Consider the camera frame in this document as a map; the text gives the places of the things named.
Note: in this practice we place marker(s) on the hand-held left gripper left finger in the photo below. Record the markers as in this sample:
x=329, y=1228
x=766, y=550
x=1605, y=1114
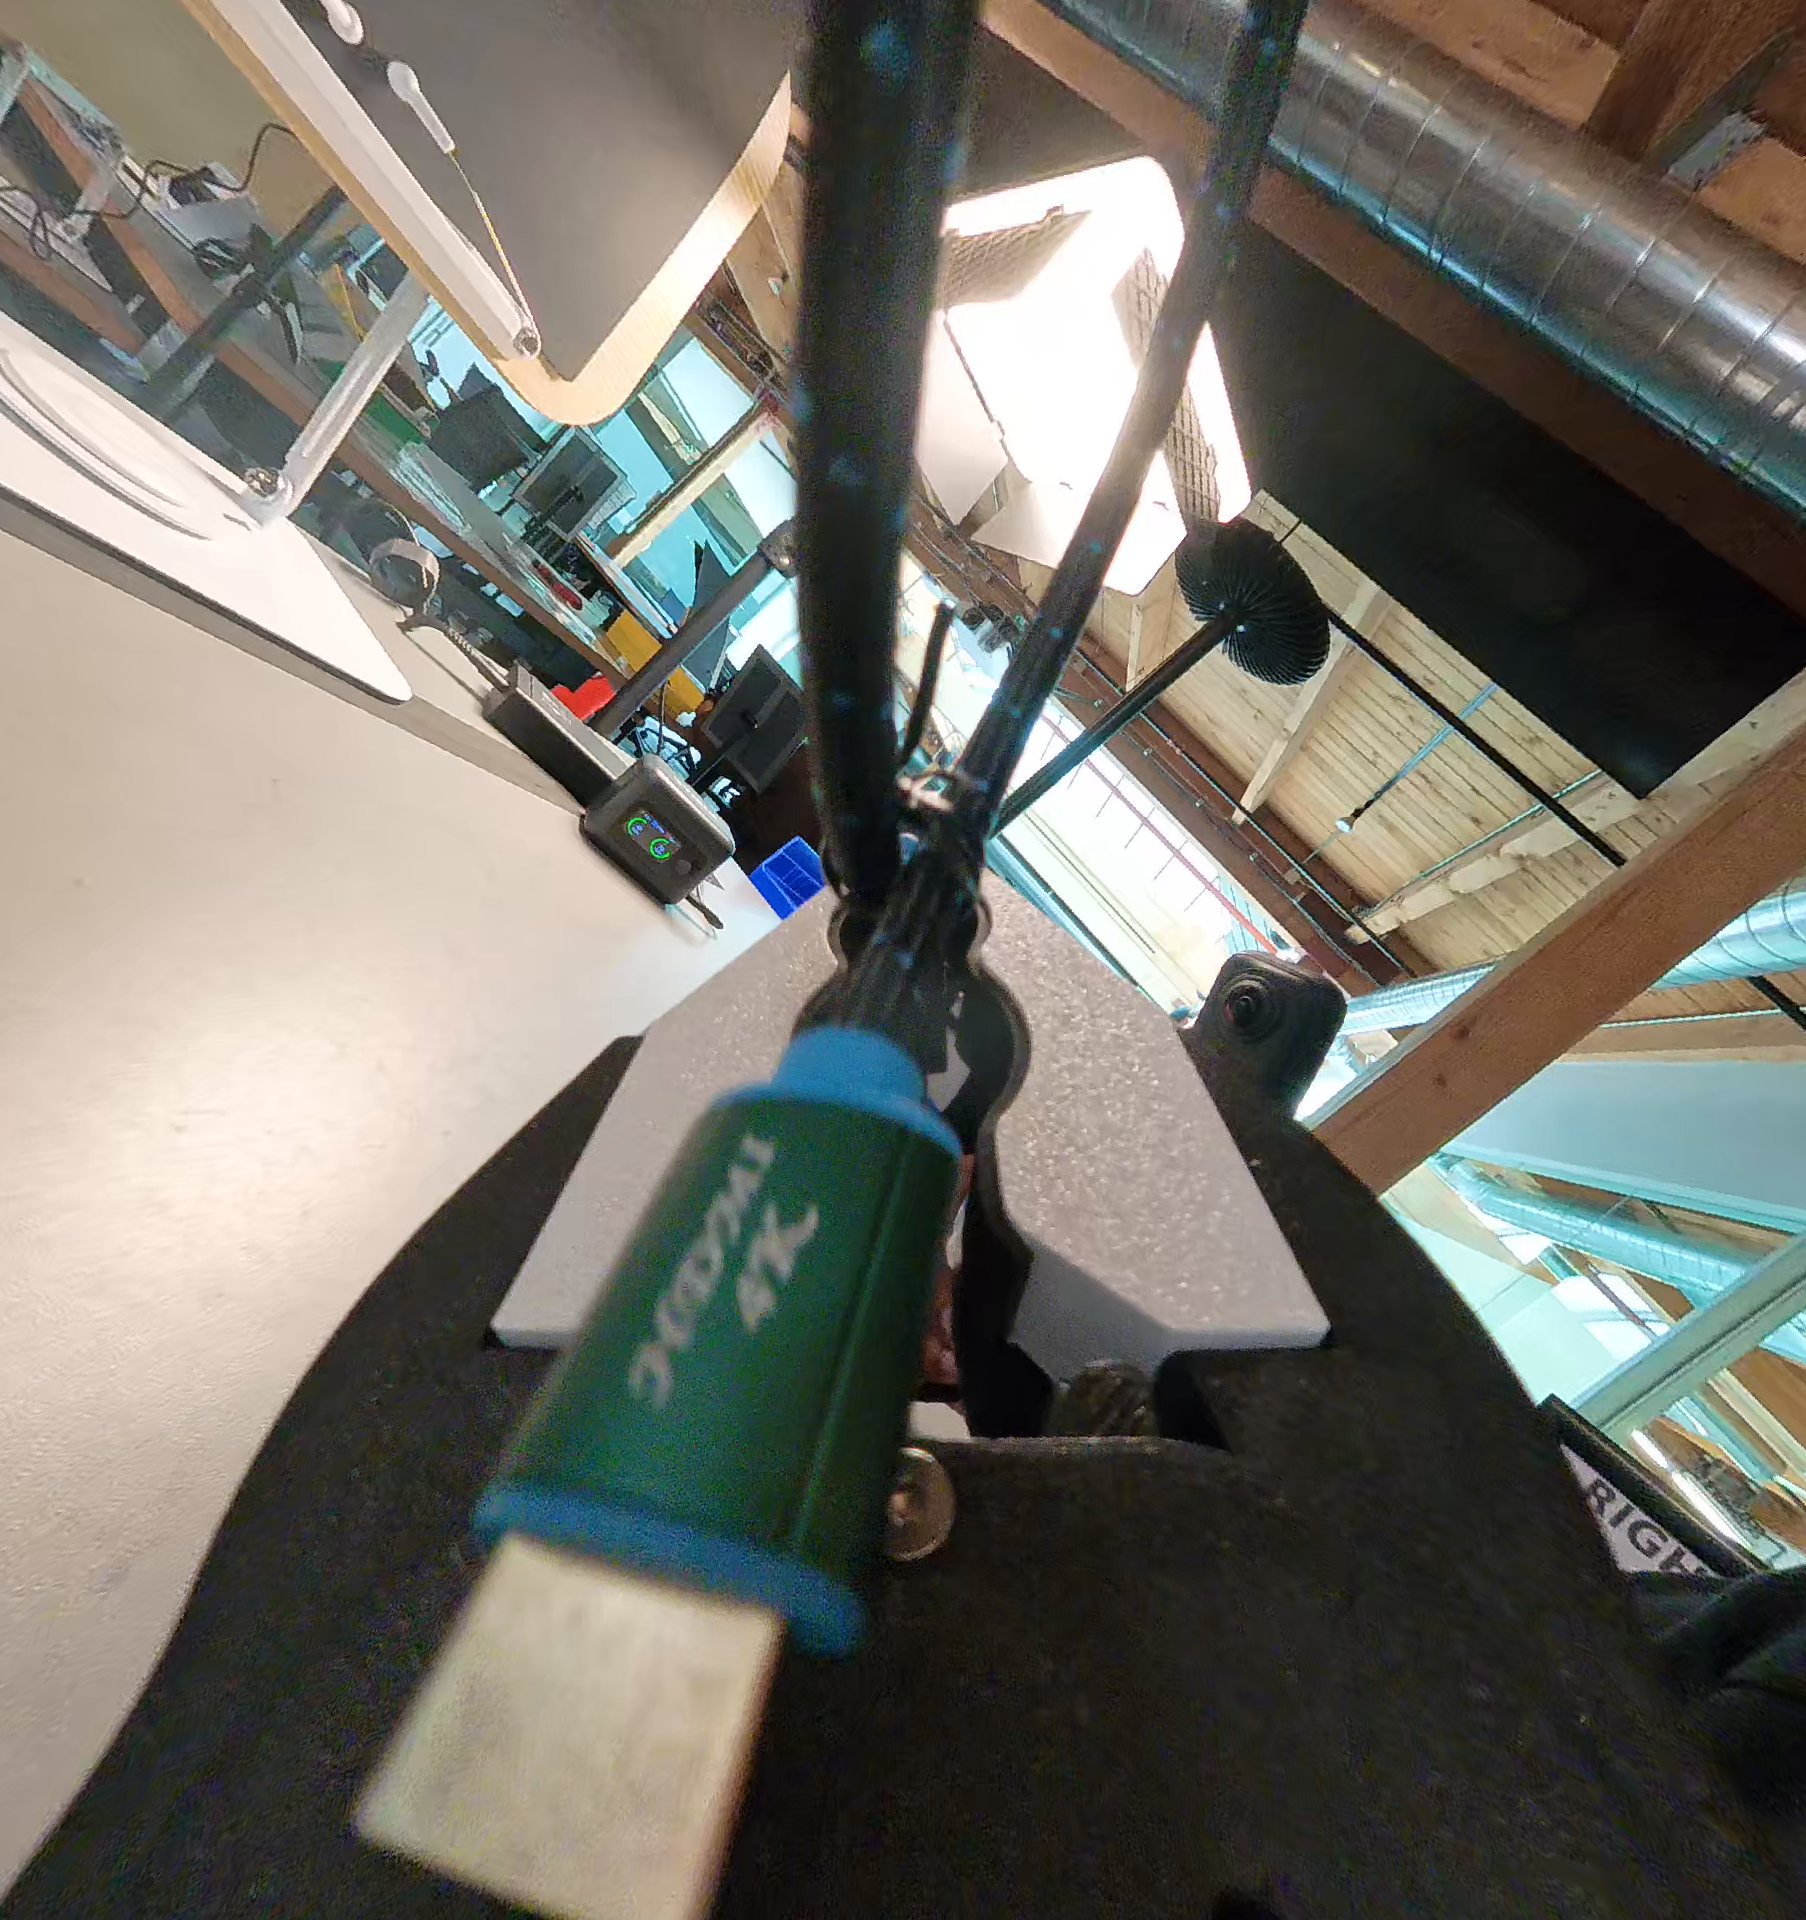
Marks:
x=620, y=1184

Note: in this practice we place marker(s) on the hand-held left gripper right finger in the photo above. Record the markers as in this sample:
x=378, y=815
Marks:
x=1142, y=1170

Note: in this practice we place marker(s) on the blue plastic bin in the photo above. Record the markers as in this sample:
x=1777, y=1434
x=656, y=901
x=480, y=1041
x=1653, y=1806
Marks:
x=785, y=880

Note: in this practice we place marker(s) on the grey power bank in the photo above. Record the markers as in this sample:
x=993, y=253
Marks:
x=656, y=836

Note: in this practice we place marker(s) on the black power adapter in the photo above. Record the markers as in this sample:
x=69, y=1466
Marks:
x=550, y=735

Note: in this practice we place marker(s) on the black music stand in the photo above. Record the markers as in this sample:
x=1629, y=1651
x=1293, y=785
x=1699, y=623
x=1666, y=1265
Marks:
x=761, y=722

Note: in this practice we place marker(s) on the red plastic bin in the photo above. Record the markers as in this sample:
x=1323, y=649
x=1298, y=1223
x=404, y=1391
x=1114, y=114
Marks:
x=591, y=693

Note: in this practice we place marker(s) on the yellow box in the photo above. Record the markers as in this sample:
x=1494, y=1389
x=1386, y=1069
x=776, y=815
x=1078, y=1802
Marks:
x=644, y=645

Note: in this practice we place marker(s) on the grey light stand pole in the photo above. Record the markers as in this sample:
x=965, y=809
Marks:
x=692, y=628

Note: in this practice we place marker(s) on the black overhead panel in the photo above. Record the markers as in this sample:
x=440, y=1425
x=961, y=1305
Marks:
x=1519, y=524

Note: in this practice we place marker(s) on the white stand clear legs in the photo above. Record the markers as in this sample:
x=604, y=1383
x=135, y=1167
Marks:
x=246, y=600

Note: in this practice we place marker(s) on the led studio light panel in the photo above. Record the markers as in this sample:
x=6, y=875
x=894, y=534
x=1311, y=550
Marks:
x=1025, y=341

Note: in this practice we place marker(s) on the wooden post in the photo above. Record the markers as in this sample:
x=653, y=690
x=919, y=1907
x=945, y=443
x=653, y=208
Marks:
x=1591, y=933

